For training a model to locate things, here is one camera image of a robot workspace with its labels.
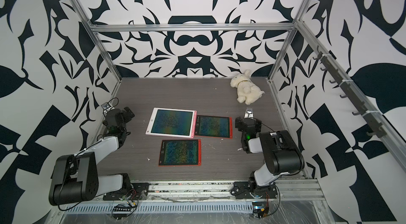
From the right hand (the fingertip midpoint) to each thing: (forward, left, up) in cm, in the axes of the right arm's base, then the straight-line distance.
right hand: (249, 115), depth 95 cm
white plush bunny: (+13, -1, +5) cm, 14 cm away
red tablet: (-5, +20, -5) cm, 21 cm away
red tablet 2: (-20, +39, -4) cm, 44 cm away
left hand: (-1, +74, +9) cm, 75 cm away
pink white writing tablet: (-2, +46, -3) cm, 46 cm away
